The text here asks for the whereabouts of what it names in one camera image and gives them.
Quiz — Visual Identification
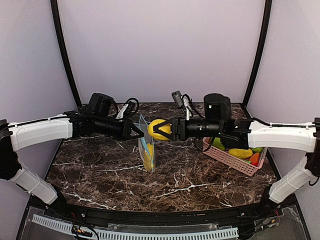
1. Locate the black left frame post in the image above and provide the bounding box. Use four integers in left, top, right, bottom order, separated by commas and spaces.
50, 0, 82, 109

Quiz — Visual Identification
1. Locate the yellow toy lemon front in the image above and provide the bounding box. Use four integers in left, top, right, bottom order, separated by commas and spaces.
142, 143, 155, 173

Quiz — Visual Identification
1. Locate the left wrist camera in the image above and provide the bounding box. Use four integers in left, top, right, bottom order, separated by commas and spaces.
116, 97, 140, 120

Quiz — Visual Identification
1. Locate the green toy vegetable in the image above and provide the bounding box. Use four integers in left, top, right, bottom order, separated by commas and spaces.
251, 147, 264, 153
212, 137, 226, 151

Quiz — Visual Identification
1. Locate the green toy vegetable right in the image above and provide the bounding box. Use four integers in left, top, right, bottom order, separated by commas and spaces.
251, 147, 264, 153

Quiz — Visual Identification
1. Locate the pink plastic basket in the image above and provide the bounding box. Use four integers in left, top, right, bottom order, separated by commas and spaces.
203, 145, 268, 177

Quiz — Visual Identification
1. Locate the white slotted cable duct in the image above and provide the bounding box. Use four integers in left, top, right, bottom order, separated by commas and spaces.
30, 214, 240, 240

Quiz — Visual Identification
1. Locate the yellow toy lemon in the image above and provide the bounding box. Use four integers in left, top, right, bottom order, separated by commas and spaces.
142, 143, 155, 173
147, 119, 171, 141

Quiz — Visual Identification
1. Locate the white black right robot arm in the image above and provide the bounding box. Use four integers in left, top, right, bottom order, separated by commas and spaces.
148, 91, 320, 204

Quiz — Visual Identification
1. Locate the black frame post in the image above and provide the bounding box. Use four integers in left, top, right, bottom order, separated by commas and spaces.
242, 0, 273, 108
50, 0, 82, 109

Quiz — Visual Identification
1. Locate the large clear zip bag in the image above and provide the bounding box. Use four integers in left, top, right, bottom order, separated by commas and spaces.
135, 114, 156, 173

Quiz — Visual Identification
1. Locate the orange red toy pepper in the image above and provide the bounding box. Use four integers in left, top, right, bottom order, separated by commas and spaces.
249, 152, 260, 167

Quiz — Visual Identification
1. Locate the yellow toy lemon back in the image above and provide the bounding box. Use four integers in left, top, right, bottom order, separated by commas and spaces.
147, 119, 171, 141

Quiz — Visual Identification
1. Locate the black right frame post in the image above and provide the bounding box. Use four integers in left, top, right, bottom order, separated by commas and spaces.
242, 0, 273, 108

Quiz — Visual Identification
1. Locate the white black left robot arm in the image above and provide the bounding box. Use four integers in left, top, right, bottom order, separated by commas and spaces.
0, 93, 144, 205

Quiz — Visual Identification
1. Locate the green toy vegetable left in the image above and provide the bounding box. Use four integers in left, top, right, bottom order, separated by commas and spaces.
212, 137, 226, 151

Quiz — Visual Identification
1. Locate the black front rail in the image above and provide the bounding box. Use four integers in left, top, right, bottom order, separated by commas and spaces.
42, 192, 298, 230

